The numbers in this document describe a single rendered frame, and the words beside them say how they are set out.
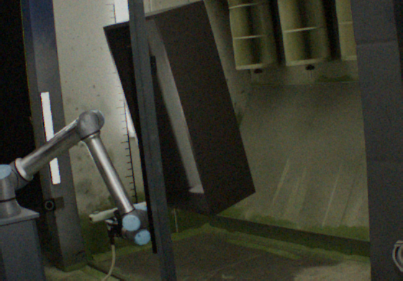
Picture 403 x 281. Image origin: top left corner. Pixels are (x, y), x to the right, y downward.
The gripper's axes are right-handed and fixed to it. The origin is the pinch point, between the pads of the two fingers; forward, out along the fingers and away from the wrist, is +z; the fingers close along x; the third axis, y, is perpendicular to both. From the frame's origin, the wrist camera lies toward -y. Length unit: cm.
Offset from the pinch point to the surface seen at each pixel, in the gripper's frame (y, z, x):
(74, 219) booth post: 23, 70, 11
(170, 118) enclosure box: -42, 27, 71
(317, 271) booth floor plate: 42, -83, 88
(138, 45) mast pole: -110, -107, -36
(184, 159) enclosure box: -13, 23, 76
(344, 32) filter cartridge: -93, -61, 147
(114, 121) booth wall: -37, 77, 57
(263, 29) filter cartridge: -90, 32, 166
